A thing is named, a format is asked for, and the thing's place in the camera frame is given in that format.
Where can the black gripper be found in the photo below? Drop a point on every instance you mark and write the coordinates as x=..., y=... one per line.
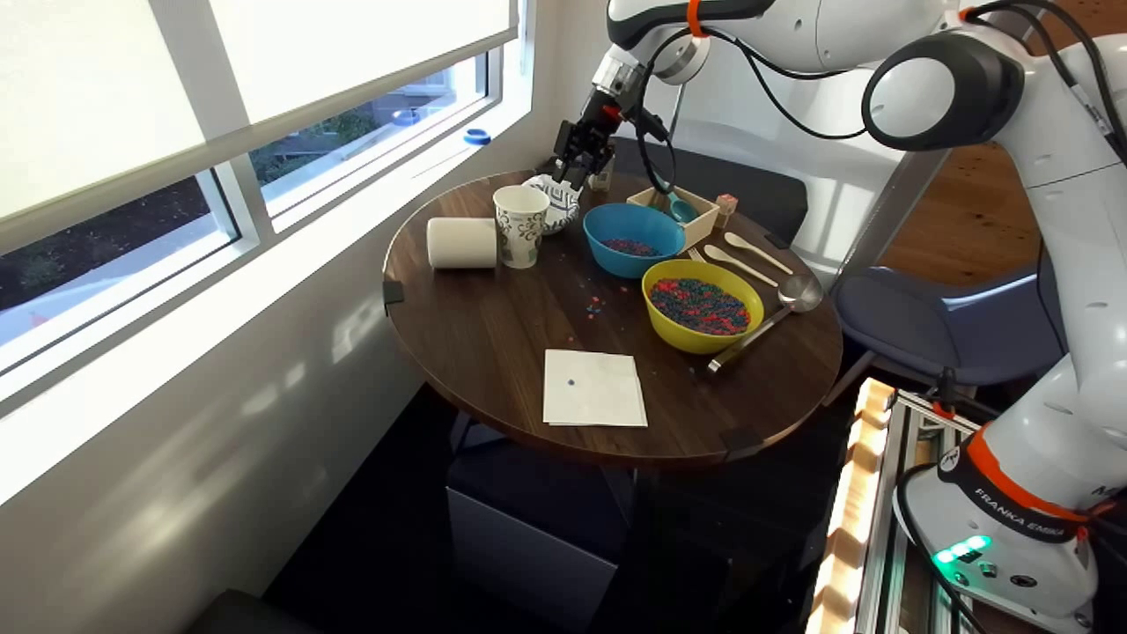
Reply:
x=587, y=144

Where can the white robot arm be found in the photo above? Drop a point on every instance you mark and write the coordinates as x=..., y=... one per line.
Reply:
x=1006, y=512

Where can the yellow bowl with beads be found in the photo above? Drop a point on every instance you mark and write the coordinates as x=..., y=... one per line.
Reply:
x=699, y=306

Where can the blue tape roll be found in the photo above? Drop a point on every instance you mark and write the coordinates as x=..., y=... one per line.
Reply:
x=477, y=135

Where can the wooden box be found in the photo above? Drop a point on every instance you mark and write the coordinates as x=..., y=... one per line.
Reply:
x=697, y=229

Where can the white paper towel roll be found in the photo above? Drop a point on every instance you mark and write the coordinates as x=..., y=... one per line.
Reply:
x=458, y=244

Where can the round wooden table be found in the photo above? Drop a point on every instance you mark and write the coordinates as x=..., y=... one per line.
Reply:
x=552, y=520

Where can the metal ladle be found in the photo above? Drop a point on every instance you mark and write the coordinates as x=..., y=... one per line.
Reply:
x=793, y=298

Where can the wooden aluminium frame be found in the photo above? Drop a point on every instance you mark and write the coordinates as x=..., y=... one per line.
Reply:
x=871, y=575

